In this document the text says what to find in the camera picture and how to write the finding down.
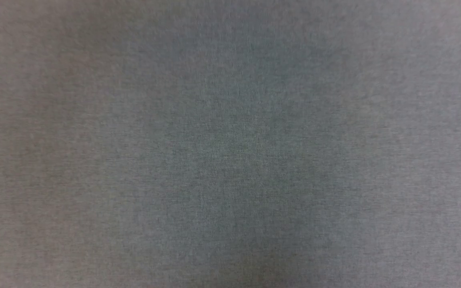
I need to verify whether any grey fabric sofa cushion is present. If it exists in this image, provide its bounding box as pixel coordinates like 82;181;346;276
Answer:
0;0;461;288

